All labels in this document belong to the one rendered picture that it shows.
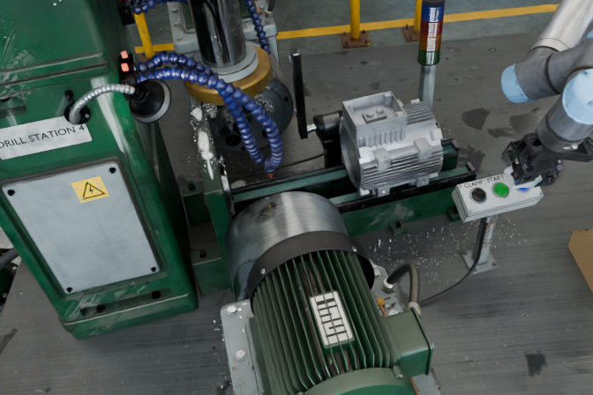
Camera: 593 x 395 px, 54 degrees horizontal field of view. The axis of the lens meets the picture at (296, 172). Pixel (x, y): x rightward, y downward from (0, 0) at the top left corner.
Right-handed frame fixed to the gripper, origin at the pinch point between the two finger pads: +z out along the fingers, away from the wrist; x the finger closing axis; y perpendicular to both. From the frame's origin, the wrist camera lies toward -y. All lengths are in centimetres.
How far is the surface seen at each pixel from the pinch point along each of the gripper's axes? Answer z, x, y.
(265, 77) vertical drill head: -15, -28, 48
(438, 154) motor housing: 11.5, -15.0, 11.1
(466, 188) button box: 2.2, -2.1, 11.8
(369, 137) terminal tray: 6.2, -20.5, 26.9
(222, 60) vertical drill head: -19, -31, 56
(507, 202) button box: 2.2, 3.0, 4.6
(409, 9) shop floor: 198, -202, -83
